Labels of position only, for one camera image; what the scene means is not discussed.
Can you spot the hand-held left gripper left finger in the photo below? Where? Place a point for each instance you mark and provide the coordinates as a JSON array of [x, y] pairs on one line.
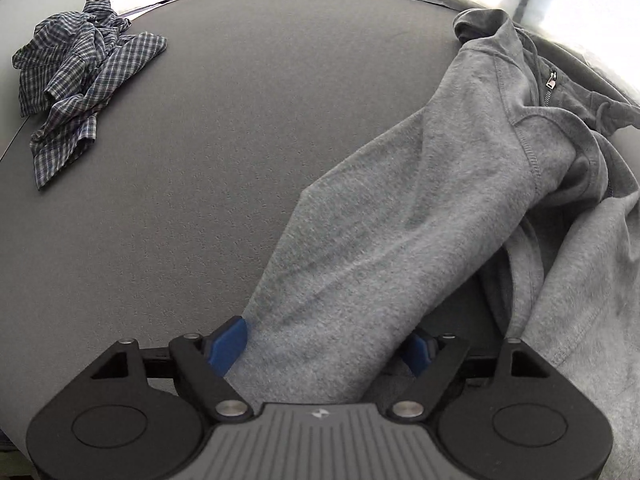
[[228, 346]]

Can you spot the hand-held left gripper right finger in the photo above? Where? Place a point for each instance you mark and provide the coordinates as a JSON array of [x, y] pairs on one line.
[[416, 355]]

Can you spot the grey zip hoodie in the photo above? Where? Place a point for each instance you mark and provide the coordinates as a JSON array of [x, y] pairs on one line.
[[400, 210]]

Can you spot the blue plaid shirt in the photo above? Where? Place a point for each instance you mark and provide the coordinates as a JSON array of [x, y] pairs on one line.
[[75, 85]]

